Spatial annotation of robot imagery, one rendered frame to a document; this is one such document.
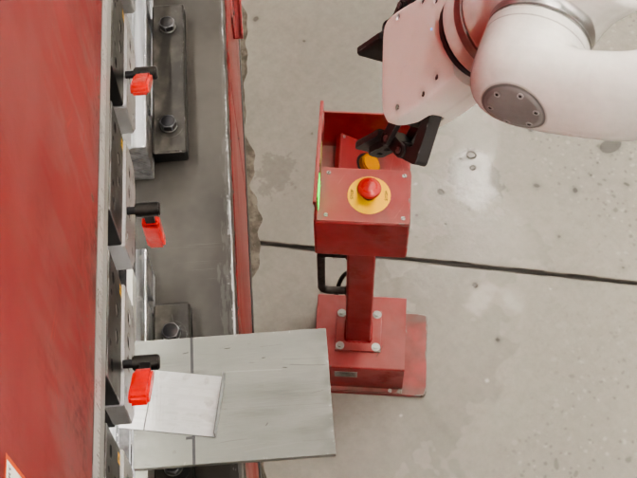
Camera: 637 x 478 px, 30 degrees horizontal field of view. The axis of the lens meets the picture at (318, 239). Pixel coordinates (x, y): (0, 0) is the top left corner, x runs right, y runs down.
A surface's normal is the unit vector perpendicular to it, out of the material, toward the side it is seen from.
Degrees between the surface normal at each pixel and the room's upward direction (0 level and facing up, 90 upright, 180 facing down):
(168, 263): 0
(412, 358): 0
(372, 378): 90
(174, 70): 0
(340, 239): 90
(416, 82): 59
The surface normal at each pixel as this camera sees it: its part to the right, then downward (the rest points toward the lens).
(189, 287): -0.01, -0.47
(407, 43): -0.86, -0.16
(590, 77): -0.32, 0.21
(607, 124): -0.17, 0.88
